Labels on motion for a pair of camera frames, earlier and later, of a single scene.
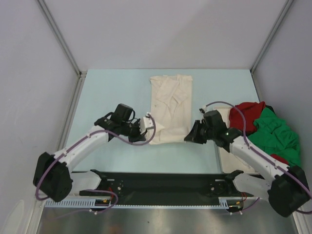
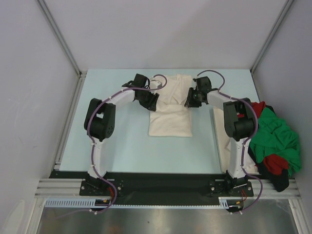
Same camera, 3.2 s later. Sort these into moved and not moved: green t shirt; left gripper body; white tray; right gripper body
Moved: left gripper body; right gripper body
Not moved: white tray; green t shirt
